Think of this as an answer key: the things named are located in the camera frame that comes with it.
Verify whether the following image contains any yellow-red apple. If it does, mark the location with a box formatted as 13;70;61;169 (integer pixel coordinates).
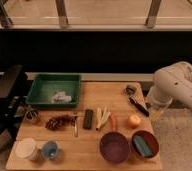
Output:
127;115;141;129

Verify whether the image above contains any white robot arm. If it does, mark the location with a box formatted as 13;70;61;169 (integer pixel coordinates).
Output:
147;61;192;110

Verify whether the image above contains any black rectangular block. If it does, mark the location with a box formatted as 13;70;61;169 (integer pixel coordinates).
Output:
83;109;93;129

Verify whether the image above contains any small dark object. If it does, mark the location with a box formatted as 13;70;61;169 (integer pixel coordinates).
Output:
125;85;136;95

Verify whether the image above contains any crumpled white plastic wrap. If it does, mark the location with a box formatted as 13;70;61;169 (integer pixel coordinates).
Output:
52;91;72;103

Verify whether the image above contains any orange carrot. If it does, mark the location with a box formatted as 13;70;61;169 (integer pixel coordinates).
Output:
109;114;117;132

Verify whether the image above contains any green plastic tray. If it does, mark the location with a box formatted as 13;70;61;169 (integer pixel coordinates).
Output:
26;74;81;108

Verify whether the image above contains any brown dried chili bunch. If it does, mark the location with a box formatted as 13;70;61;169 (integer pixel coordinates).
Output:
45;115;75;131

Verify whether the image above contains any empty purple bowl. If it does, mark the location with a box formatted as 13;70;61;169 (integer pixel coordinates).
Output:
99;131;130;163

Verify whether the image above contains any blue sponge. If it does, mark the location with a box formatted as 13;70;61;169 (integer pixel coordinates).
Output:
133;135;153;157

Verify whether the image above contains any small dark round container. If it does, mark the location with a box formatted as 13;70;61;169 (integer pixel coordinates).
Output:
25;109;39;124

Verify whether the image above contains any red bowl with sponge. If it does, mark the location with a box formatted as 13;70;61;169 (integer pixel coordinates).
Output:
130;130;159;160

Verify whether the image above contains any blue glass cup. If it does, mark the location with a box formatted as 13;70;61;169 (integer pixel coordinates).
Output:
41;141;59;160

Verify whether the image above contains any black chair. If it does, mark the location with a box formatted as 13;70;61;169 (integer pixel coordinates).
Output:
0;65;27;139

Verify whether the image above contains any white cup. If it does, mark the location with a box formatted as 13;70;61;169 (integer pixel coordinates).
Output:
15;138;38;160

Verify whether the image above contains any black handled knife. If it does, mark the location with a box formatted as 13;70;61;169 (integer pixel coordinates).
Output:
129;97;149;117

